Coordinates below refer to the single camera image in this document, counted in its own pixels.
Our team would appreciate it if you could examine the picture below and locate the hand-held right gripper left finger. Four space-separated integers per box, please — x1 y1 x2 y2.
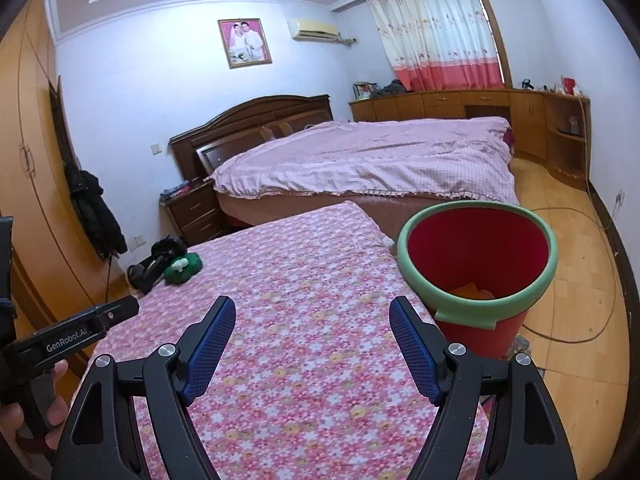
50 296 237 480

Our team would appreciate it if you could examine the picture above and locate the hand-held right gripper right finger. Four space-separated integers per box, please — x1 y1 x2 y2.
388 296 573 480

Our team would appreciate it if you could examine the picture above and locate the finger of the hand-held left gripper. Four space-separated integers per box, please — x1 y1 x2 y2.
92 296 140 335

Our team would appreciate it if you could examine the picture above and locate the red bucket with green rim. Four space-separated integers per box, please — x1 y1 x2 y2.
396 201 558 358

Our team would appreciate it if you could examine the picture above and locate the person's left hand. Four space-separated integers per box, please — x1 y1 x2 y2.
0 360 69 463

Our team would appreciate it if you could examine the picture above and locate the black phone holder stand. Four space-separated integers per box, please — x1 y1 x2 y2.
127 240 187 295

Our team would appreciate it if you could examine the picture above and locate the green plush toy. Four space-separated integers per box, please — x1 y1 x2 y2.
165 252 203 286

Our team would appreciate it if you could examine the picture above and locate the black hanging jacket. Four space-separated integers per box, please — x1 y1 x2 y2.
64 162 128 261

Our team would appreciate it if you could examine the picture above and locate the pink floral tablecloth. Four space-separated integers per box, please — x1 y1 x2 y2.
90 201 493 480

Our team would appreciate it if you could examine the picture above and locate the dark wooden nightstand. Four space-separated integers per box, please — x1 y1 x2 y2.
160 180 226 247

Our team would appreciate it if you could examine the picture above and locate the yellow wooden wardrobe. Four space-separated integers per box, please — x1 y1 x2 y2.
0 0 133 376

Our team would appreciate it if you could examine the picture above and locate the pink checked bed blanket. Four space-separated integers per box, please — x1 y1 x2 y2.
210 116 521 201

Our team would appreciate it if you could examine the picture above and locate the dark wooden bed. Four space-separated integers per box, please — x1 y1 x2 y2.
169 94 521 241

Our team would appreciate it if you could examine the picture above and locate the long low wooden cabinet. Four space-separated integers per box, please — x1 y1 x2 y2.
349 87 592 191

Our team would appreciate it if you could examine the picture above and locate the white and red curtain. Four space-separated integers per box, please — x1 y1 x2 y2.
367 0 505 92

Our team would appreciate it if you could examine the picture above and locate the white air conditioner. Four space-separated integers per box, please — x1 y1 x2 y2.
286 18 343 43

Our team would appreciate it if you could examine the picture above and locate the thin black cable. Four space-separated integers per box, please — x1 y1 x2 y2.
102 256 115 307

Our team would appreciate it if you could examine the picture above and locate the long grey cable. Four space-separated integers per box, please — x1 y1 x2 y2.
517 97 628 346

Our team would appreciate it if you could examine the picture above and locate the framed wall photo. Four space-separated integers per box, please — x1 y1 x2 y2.
217 18 272 69

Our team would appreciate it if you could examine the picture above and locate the wooden window frame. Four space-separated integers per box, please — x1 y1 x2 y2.
470 0 513 88

